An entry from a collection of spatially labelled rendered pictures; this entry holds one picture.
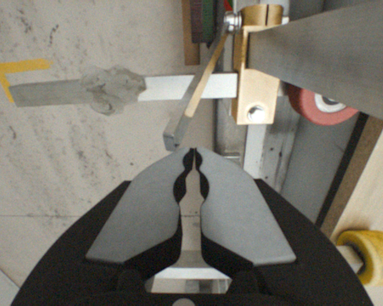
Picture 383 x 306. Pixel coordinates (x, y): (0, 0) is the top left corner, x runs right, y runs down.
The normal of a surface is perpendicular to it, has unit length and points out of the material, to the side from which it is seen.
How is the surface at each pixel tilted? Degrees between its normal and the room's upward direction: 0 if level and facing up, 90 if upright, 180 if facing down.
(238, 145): 0
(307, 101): 0
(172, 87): 0
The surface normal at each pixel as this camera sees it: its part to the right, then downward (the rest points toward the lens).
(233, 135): -0.03, 0.49
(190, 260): -0.04, -0.87
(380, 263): -0.05, -0.31
